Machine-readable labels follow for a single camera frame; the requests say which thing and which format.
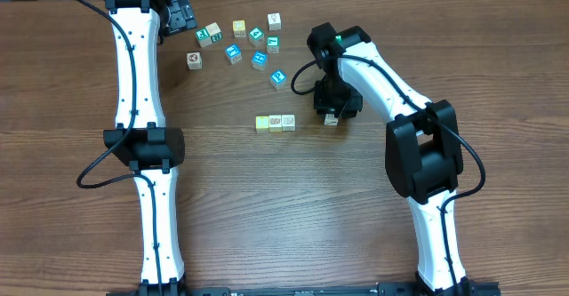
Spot white patterned block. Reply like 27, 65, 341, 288
281, 115, 296, 132
324, 114, 339, 126

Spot white block yellow side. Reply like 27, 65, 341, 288
268, 115, 283, 132

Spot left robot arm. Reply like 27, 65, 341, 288
103, 0, 197, 295

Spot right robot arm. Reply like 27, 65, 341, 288
307, 23, 477, 295

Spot green wheelchair symbol block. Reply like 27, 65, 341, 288
195, 28, 212, 48

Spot white block green side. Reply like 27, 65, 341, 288
205, 22, 223, 43

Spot white block red symbol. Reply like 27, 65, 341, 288
187, 52, 203, 70

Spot blue letter P block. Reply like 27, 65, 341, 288
269, 69, 287, 90

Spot yellow top block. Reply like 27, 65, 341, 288
232, 20, 247, 38

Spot blue block left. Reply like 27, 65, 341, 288
225, 44, 242, 65

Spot green number four block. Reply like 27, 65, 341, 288
248, 27, 265, 47

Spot green number seven block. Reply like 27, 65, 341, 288
266, 36, 280, 54

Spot blue block middle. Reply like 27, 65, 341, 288
252, 52, 268, 70

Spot white block upper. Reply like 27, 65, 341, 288
268, 12, 282, 31

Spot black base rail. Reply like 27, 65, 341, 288
109, 281, 501, 296

